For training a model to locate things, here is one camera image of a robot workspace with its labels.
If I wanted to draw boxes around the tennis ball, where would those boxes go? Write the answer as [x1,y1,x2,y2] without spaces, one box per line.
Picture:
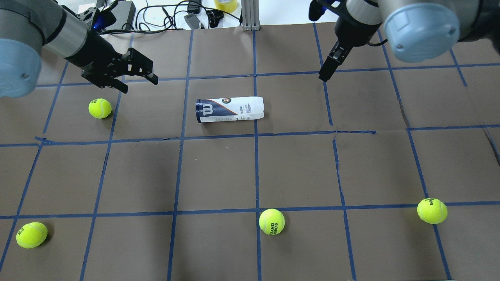
[259,208,286,235]
[417,198,448,224]
[16,222,48,249]

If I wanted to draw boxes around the tennis ball far corner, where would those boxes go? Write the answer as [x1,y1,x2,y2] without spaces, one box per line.
[88,98,112,119]

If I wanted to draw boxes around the yellow tape roll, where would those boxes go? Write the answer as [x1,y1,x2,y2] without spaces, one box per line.
[214,0,239,14]

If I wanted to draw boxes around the tennis ball centre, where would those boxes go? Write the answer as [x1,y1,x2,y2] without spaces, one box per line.
[259,208,286,235]

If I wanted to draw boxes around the white blue tennis ball can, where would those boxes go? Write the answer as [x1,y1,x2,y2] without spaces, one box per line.
[195,96,264,123]

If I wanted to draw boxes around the aluminium frame post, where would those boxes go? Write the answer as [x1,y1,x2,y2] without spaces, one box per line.
[241,0,261,31]

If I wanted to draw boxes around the black power brick top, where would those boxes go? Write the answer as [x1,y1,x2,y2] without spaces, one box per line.
[104,0,136,31]

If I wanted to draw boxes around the tennis ball far middle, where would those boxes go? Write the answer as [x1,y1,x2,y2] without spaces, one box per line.
[16,222,48,249]

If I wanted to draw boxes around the tennis ball near front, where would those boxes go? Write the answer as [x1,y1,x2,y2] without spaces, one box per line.
[417,198,448,224]

